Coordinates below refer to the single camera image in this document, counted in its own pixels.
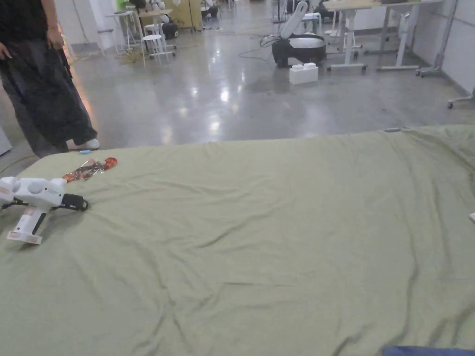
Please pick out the red patterned plastic wrapper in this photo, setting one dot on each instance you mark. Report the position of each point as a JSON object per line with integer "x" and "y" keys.
{"x": 89, "y": 170}

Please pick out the grey-framed desk on wheels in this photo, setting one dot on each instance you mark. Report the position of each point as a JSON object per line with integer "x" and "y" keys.
{"x": 406, "y": 33}

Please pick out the white block-shaped box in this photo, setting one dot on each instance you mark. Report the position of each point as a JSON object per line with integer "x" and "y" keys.
{"x": 303, "y": 74}

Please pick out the dark blue garment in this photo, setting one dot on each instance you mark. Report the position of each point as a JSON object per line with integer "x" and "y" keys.
{"x": 426, "y": 351}

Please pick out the bed with pale green sheet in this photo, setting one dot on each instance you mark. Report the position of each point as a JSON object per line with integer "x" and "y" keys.
{"x": 241, "y": 241}

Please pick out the spare white hand-held gripper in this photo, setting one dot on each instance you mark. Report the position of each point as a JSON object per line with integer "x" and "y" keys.
{"x": 41, "y": 193}

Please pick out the robot with black round base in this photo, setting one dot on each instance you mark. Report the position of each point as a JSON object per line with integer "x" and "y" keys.
{"x": 298, "y": 46}

